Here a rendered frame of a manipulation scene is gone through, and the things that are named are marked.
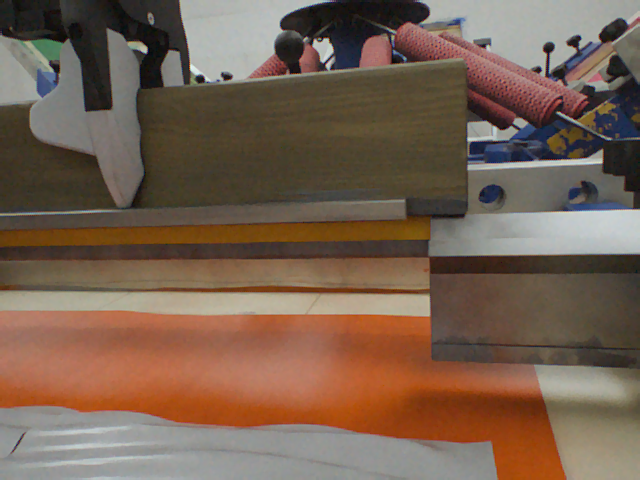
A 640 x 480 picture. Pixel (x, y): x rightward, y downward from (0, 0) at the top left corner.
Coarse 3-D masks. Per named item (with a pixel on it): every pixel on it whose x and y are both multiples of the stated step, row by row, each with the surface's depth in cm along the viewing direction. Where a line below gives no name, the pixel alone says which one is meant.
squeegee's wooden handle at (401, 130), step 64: (448, 64) 24; (0, 128) 30; (192, 128) 27; (256, 128) 26; (320, 128) 26; (384, 128) 25; (448, 128) 24; (0, 192) 31; (64, 192) 30; (192, 192) 28; (256, 192) 27; (320, 192) 26; (384, 192) 26; (448, 192) 25
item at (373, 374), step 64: (256, 320) 34; (320, 320) 33; (384, 320) 32; (128, 384) 26; (192, 384) 25; (256, 384) 25; (320, 384) 24; (384, 384) 24; (448, 384) 24; (512, 384) 23; (512, 448) 18
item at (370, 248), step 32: (0, 256) 33; (32, 256) 33; (64, 256) 32; (96, 256) 32; (128, 256) 31; (160, 256) 30; (192, 256) 30; (224, 256) 30; (256, 256) 29; (288, 256) 29; (320, 256) 28; (352, 256) 28; (384, 256) 27; (416, 256) 27
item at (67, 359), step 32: (0, 320) 37; (32, 320) 37; (64, 320) 36; (96, 320) 36; (128, 320) 36; (160, 320) 35; (192, 320) 35; (0, 352) 31; (32, 352) 31; (64, 352) 30; (96, 352) 30; (128, 352) 30; (0, 384) 27; (32, 384) 26; (64, 384) 26; (96, 384) 26
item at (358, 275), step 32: (0, 288) 46; (32, 288) 45; (64, 288) 45; (96, 288) 44; (128, 288) 43; (160, 288) 42; (192, 288) 42; (224, 288) 41; (256, 288) 40; (288, 288) 40; (320, 288) 39; (352, 288) 38; (384, 288) 38; (416, 288) 37
